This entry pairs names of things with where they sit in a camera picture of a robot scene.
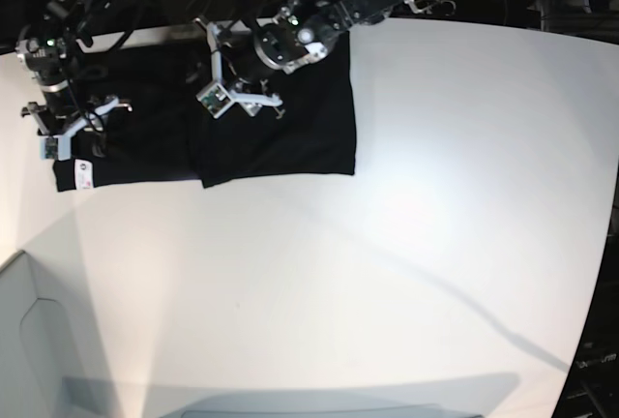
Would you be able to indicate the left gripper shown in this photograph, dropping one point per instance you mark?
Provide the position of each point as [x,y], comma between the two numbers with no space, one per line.
[301,33]

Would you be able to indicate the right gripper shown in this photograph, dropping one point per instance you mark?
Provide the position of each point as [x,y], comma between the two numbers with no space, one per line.
[58,65]

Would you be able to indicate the black T-shirt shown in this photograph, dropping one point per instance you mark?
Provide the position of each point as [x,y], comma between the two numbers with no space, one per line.
[169,135]

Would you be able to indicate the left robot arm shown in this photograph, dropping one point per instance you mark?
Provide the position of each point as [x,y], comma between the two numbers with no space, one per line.
[360,12]

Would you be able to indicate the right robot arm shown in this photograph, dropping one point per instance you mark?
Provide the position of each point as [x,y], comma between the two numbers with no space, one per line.
[72,22]

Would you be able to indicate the white garment label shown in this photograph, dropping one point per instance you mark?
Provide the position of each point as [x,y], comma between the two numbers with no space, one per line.
[83,175]

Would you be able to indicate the white panel at table corner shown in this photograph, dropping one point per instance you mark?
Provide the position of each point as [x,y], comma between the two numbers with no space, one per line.
[52,359]

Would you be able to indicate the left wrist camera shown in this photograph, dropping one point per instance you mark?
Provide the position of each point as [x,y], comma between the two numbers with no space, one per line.
[215,99]

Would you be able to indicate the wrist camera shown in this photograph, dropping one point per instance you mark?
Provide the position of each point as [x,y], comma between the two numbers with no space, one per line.
[55,148]
[215,99]

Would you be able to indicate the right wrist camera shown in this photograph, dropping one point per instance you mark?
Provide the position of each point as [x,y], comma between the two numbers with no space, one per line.
[55,148]

